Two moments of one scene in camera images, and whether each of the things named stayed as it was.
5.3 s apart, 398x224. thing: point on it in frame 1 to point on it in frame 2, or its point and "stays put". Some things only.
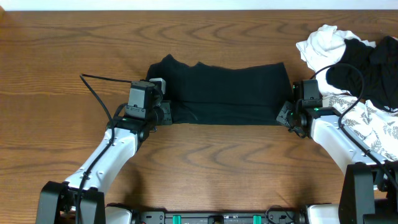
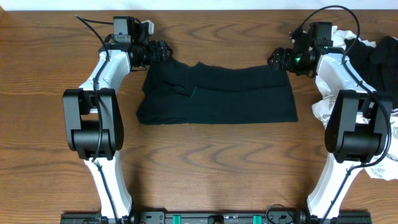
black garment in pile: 379,66 stays put
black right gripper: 281,117 to 285,64
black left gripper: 165,107 to 157,56
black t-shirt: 212,94 stays put
